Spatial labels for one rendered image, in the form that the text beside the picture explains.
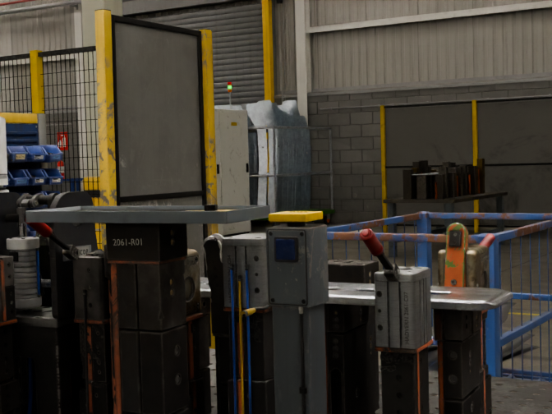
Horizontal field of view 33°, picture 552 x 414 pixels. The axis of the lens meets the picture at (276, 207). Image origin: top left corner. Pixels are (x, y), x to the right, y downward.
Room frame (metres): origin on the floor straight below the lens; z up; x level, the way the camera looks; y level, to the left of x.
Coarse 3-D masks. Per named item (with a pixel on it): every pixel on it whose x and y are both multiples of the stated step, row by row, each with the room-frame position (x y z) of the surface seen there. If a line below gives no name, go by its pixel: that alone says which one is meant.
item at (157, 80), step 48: (96, 48) 4.68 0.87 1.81; (144, 48) 4.97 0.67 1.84; (192, 48) 5.37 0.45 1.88; (144, 96) 4.96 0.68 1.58; (192, 96) 5.36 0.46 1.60; (144, 144) 4.95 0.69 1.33; (192, 144) 5.35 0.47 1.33; (144, 192) 4.95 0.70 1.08; (192, 192) 5.32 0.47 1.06; (192, 240) 5.33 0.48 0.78
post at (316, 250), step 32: (320, 224) 1.35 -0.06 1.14; (320, 256) 1.33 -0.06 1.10; (288, 288) 1.31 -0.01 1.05; (320, 288) 1.32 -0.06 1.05; (288, 320) 1.31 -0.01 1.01; (320, 320) 1.34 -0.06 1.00; (288, 352) 1.31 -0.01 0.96; (320, 352) 1.33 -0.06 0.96; (288, 384) 1.31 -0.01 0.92; (320, 384) 1.33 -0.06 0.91
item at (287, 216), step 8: (272, 216) 1.32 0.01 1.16; (280, 216) 1.32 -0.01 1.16; (288, 216) 1.31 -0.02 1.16; (296, 216) 1.30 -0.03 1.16; (304, 216) 1.30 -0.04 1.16; (312, 216) 1.32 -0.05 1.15; (320, 216) 1.34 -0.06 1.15; (288, 224) 1.33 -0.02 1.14; (296, 224) 1.33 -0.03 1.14; (304, 224) 1.33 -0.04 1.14
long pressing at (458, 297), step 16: (208, 288) 1.70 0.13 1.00; (336, 288) 1.69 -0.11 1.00; (352, 288) 1.67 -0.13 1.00; (368, 288) 1.66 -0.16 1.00; (432, 288) 1.64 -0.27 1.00; (448, 288) 1.63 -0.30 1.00; (464, 288) 1.63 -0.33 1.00; (480, 288) 1.62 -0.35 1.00; (496, 288) 1.62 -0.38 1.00; (352, 304) 1.56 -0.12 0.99; (368, 304) 1.55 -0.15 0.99; (432, 304) 1.50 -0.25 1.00; (448, 304) 1.48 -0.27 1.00; (464, 304) 1.47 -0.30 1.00; (480, 304) 1.47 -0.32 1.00; (496, 304) 1.49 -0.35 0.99
